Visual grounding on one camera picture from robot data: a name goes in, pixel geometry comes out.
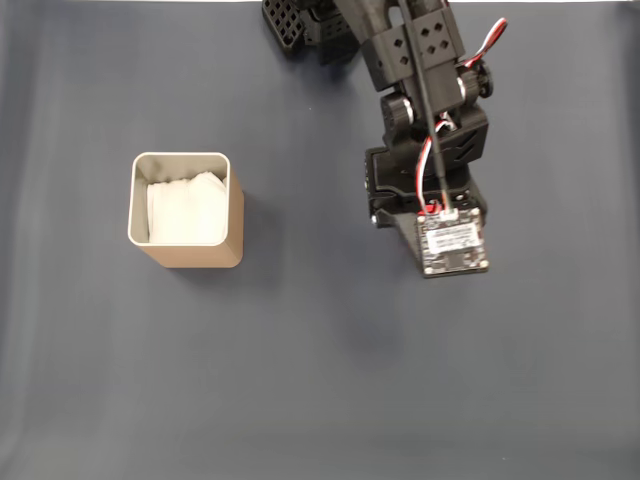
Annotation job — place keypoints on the gold metal square box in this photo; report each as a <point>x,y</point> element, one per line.
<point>200,255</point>

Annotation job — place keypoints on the dark blue table mat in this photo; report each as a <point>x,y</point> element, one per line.
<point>320,350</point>

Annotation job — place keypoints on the white tissue paper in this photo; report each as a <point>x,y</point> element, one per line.
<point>185,210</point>

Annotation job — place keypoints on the camera circuit board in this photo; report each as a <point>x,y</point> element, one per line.
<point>450,240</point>

